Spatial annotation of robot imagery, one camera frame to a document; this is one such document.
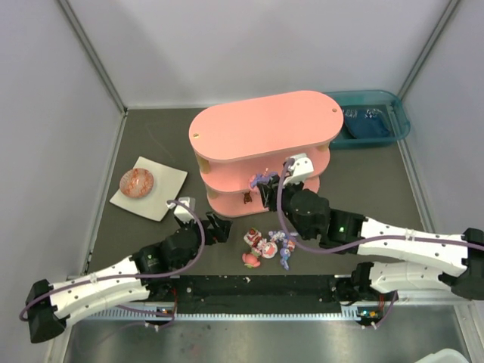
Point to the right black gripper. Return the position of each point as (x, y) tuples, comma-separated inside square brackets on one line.
[(270, 193)]

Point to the small brown bear toy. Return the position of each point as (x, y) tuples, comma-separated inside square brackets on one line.
[(247, 198)]

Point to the pink doll green bow toy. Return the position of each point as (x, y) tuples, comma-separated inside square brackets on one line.
[(250, 260)]

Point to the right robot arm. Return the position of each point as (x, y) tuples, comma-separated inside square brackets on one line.
[(422, 261)]

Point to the red strawberry cake toy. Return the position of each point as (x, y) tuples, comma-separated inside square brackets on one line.
[(253, 237)]

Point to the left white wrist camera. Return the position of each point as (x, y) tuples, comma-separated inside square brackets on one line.
[(184, 209)]

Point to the teal plastic bin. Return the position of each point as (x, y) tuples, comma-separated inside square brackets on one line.
[(388, 103)]

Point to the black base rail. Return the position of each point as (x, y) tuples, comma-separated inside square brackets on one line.
[(254, 294)]

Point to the red patterned bowl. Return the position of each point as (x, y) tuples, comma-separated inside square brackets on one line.
[(136, 183)]

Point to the white square plate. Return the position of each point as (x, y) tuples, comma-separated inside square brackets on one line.
[(167, 184)]

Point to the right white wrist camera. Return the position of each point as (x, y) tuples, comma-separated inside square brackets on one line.
[(301, 168)]

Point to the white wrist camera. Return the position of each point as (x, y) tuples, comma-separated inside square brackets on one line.
[(184, 209), (301, 168)]

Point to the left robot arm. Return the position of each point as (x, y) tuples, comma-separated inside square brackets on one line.
[(51, 308)]

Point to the white slotted cable duct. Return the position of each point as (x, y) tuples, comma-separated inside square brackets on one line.
[(343, 313)]

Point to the pink three-tier toy shelf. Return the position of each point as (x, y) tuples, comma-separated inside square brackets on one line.
[(236, 140)]

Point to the pink bonnet melody toy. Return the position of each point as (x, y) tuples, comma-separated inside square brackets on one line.
[(265, 249)]

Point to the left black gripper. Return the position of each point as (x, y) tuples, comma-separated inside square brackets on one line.
[(209, 231)]

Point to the purple long-ear bunny toy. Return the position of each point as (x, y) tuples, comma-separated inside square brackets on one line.
[(285, 254)]

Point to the purple bunny head toy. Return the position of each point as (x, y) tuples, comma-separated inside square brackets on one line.
[(260, 178)]

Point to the purple bunny striped shirt toy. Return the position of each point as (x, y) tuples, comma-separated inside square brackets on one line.
[(282, 239)]

